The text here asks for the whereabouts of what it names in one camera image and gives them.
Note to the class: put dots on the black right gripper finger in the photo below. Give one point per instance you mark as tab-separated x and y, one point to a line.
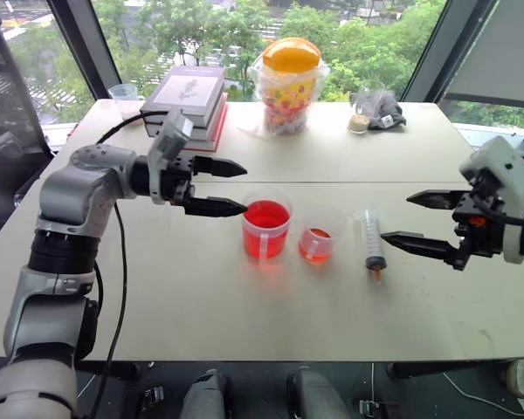
436	199
423	245

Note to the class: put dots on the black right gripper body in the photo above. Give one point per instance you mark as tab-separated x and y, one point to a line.
480	238

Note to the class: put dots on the small cork-filled glass jar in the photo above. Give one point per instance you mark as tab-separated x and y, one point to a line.
358	124

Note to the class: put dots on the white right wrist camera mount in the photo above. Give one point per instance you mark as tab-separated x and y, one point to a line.
508	174

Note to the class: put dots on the grey window roller blind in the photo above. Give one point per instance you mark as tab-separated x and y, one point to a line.
498	48

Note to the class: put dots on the clear empty plastic cup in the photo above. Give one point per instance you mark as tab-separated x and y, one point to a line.
124	98

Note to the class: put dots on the dark book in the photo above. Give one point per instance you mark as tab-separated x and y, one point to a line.
209	114

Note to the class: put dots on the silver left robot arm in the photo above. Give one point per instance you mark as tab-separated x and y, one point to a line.
65	192

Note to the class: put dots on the grey hardcover book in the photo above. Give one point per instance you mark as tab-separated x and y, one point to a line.
185	89

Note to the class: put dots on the large cup of red liquid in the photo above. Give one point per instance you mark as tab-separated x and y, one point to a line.
266	229

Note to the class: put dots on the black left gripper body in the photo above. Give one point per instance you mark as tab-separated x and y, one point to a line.
178	168

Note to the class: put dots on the small cup of red liquid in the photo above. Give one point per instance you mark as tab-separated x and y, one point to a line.
316	244

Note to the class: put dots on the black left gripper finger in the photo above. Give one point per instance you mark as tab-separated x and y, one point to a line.
216	207
220	167

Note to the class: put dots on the clear syringe with orange tip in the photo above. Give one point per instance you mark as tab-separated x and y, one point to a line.
371	238

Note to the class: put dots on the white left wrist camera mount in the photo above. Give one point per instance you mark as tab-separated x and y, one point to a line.
169	135

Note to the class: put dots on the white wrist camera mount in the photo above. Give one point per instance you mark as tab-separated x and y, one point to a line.
169	135
508	174

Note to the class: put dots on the orange-lidded candy jar in bag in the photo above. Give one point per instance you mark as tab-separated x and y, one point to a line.
288	91

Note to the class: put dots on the red-edged book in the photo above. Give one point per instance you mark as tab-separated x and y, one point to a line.
216	133

